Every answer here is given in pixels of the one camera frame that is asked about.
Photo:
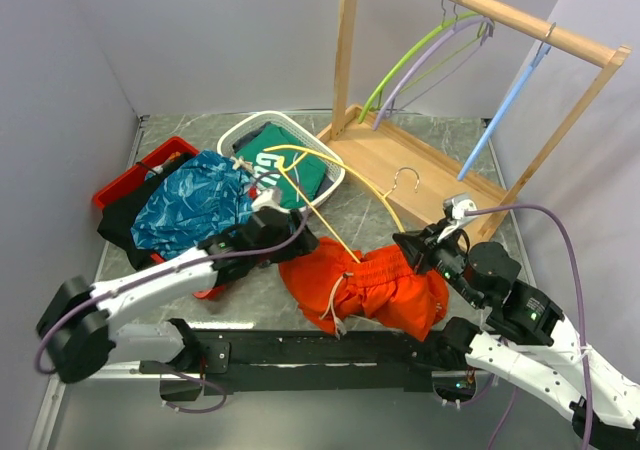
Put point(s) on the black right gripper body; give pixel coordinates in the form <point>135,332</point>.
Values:
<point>445,258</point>

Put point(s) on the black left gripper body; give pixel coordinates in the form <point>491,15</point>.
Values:
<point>297,247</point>

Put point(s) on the yellow plastic hanger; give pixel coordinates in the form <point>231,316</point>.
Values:
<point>383,198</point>

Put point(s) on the orange drawstring shorts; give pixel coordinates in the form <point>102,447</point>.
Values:
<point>331,285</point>

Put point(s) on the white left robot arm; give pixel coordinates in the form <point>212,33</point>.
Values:
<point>87,326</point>

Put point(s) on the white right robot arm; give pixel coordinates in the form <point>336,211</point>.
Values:
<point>530,342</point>

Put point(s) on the green shorts with white letters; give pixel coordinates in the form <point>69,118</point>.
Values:
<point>308,174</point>

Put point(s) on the blue patterned shorts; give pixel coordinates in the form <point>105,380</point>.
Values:
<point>203,197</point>

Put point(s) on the blue plastic hanger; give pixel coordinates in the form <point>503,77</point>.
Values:
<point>542,50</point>

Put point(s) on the green plastic hanger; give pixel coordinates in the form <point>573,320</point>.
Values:
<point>433,59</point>

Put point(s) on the purple plastic hanger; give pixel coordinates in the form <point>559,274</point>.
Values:
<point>406,72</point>

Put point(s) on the wooden clothes rack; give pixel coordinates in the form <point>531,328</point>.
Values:
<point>372,151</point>

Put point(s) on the white perforated plastic basket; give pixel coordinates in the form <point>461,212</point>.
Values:
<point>334,175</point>

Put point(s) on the red plastic tray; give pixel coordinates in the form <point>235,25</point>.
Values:
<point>164,160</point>

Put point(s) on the black garment in tray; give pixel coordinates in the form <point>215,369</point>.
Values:
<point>121,201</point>

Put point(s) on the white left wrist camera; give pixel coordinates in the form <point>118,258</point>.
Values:
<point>268,198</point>

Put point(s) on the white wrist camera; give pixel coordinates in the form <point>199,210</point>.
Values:
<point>455,209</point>
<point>268,198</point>

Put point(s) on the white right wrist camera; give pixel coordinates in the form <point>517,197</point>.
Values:
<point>455,209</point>

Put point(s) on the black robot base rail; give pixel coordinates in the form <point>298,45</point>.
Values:
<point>267,360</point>

